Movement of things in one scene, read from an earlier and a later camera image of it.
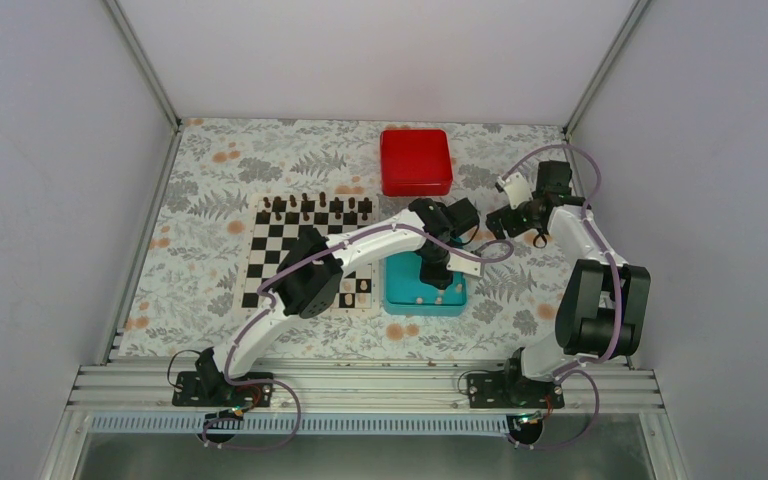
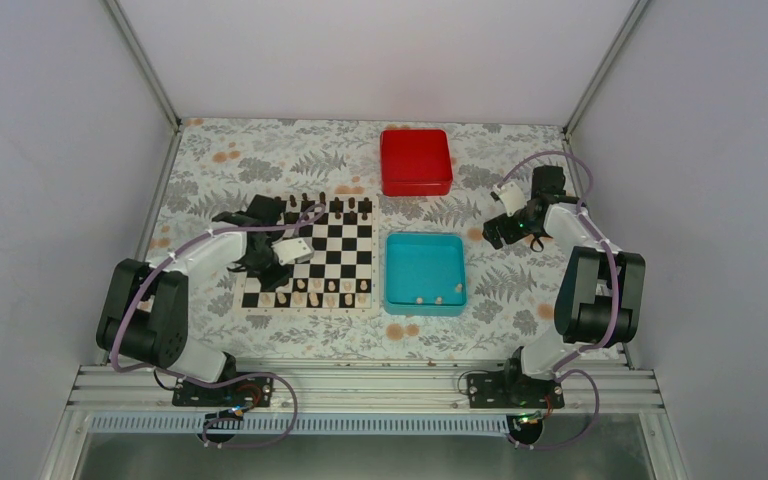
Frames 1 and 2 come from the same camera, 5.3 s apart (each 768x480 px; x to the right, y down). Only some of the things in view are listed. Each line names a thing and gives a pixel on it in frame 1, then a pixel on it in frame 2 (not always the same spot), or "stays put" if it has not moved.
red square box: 415,163 stays put
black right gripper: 496,225 stays put
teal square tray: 406,294 stays put
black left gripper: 430,277 → 282,277
